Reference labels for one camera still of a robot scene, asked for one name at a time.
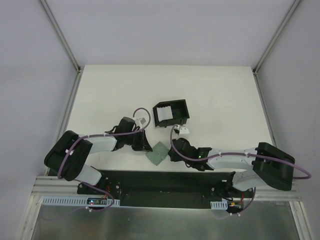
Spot green leather card holder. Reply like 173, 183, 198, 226
146, 141, 169, 166

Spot black plastic card box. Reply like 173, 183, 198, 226
152, 99, 190, 128

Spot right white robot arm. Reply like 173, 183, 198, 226
168, 138, 295, 198

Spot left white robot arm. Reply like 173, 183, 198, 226
44, 117, 153, 195

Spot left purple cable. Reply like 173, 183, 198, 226
57, 107, 151, 180

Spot purple cable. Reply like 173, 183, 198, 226
57, 107, 151, 180
169, 124, 312, 180

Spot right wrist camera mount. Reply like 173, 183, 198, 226
173, 125, 190, 136

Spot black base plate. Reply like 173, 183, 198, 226
76, 170, 254, 209

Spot right white cable duct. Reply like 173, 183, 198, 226
210, 200, 228, 211

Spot white cable duct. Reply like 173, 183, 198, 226
210, 200, 228, 211
42, 196, 120, 208

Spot left aluminium frame post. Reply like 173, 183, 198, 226
37, 0, 85, 73

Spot aluminium frame post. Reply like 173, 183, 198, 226
37, 0, 85, 73
252, 0, 303, 76

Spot aluminium front rail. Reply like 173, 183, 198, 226
31, 176, 302, 202

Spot right aluminium frame post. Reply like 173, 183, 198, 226
252, 0, 303, 76

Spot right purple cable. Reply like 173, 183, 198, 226
169, 124, 312, 180

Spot left white cable duct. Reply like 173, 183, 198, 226
42, 196, 120, 208

